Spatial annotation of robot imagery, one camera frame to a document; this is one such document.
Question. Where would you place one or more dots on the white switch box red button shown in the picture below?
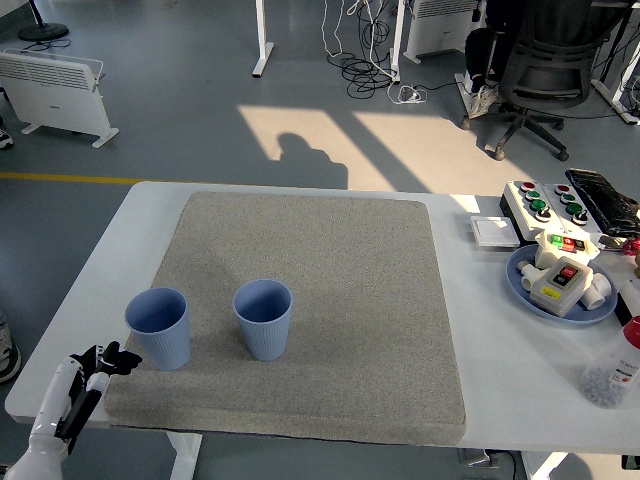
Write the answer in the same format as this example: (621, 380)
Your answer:
(560, 287)

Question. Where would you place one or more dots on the black white shoe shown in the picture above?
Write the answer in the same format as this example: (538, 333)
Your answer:
(5, 139)

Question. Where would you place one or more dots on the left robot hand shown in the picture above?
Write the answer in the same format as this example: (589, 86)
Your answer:
(47, 400)

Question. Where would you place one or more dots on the white table leg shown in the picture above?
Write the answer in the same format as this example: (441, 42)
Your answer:
(542, 467)
(185, 457)

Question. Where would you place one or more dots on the white desk foot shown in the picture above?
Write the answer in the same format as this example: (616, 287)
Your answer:
(464, 95)

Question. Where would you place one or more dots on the white push-button control box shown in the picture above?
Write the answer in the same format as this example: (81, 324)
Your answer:
(520, 210)
(590, 222)

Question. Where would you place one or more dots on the clear bottle red cap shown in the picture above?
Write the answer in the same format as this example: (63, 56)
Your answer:
(612, 372)

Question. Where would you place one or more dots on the blue ribbed plastic cup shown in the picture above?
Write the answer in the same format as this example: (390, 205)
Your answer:
(262, 335)
(165, 340)

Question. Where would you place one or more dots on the grey-brown mat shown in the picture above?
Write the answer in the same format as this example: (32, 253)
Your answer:
(325, 300)

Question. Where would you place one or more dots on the blue plate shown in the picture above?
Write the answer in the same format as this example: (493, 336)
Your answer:
(520, 290)

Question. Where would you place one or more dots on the white panel heater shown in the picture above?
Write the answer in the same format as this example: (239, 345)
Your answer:
(50, 100)
(440, 25)

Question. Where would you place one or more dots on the white box green red labels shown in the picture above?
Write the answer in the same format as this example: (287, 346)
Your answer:
(545, 252)

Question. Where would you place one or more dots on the black fan base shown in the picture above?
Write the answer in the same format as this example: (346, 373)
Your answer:
(44, 31)

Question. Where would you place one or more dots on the white desk leg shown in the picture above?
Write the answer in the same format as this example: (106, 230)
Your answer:
(262, 50)
(396, 40)
(612, 97)

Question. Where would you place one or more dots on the red round object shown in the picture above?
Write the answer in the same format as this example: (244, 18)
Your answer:
(634, 247)

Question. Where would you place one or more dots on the black office chair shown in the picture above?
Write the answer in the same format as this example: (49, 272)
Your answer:
(545, 70)

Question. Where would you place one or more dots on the white wall switch panel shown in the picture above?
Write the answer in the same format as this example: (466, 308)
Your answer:
(494, 231)

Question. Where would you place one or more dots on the grey white shoe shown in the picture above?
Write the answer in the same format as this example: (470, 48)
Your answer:
(7, 355)

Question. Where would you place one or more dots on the person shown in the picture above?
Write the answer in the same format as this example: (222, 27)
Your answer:
(477, 50)

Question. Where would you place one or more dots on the white pipe fitting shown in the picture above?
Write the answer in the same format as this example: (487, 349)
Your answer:
(600, 292)
(529, 275)

